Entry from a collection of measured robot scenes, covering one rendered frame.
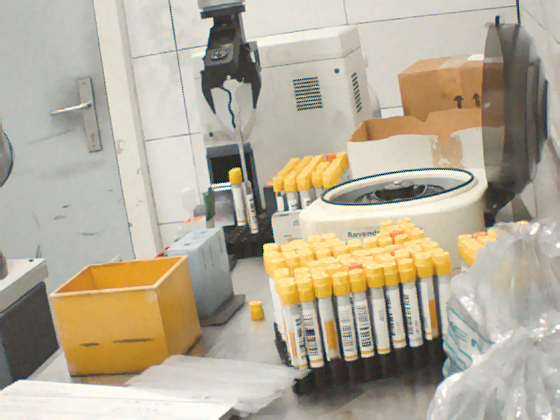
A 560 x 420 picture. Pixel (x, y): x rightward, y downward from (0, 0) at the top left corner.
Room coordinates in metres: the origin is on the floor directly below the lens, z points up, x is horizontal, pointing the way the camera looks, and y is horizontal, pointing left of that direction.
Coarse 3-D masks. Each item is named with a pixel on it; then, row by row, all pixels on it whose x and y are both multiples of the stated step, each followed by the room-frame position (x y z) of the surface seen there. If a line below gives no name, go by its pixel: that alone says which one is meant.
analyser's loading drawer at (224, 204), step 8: (216, 184) 1.94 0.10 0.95; (224, 184) 1.94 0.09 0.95; (216, 192) 1.89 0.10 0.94; (224, 192) 1.89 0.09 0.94; (216, 200) 1.89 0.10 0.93; (224, 200) 1.89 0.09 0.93; (232, 200) 1.89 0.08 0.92; (200, 208) 1.84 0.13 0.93; (216, 208) 1.84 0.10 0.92; (224, 208) 1.83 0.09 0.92; (232, 208) 1.85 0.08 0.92; (200, 216) 1.84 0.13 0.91; (216, 216) 1.84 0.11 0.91; (224, 216) 1.83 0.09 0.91; (232, 216) 1.83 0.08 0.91; (216, 224) 1.84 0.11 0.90; (224, 224) 1.83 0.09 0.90
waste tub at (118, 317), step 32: (64, 288) 1.24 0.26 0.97; (96, 288) 1.32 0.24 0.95; (128, 288) 1.18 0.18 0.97; (160, 288) 1.19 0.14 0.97; (192, 288) 1.30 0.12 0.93; (64, 320) 1.20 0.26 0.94; (96, 320) 1.19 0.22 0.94; (128, 320) 1.18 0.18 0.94; (160, 320) 1.17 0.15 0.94; (192, 320) 1.27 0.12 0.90; (64, 352) 1.20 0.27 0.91; (96, 352) 1.19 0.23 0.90; (128, 352) 1.18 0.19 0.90; (160, 352) 1.18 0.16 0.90
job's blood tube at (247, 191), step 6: (246, 186) 1.72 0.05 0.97; (246, 192) 1.72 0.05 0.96; (246, 198) 1.72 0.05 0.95; (252, 198) 1.72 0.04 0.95; (246, 204) 1.72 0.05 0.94; (252, 204) 1.72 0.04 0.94; (246, 210) 1.72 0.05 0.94; (252, 210) 1.72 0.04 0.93; (252, 216) 1.72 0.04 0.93; (252, 222) 1.72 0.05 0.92; (252, 228) 1.72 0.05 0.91
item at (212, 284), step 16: (192, 240) 1.38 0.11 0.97; (208, 240) 1.37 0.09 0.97; (224, 240) 1.43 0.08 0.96; (192, 256) 1.34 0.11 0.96; (208, 256) 1.37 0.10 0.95; (224, 256) 1.42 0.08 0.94; (192, 272) 1.34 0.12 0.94; (208, 272) 1.36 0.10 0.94; (224, 272) 1.41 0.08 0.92; (208, 288) 1.35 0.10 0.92; (224, 288) 1.40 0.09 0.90; (208, 304) 1.34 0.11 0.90; (224, 304) 1.39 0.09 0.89; (240, 304) 1.40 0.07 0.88; (208, 320) 1.33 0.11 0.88; (224, 320) 1.34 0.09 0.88
